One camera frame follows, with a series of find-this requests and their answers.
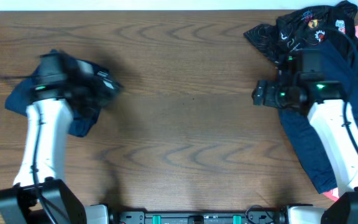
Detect navy blue shorts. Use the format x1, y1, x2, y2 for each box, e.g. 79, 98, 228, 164
5, 49, 101, 138

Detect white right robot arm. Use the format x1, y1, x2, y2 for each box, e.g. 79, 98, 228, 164
252, 80, 358, 223

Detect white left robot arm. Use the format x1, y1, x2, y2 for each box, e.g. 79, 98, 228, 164
0, 54, 121, 223

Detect black patterned shirt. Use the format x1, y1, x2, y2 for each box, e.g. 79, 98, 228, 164
244, 1, 358, 64

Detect navy blue garment pile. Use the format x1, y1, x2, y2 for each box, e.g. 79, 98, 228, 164
279, 40, 358, 194

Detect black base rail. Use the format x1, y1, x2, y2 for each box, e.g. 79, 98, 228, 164
82, 203, 332, 224

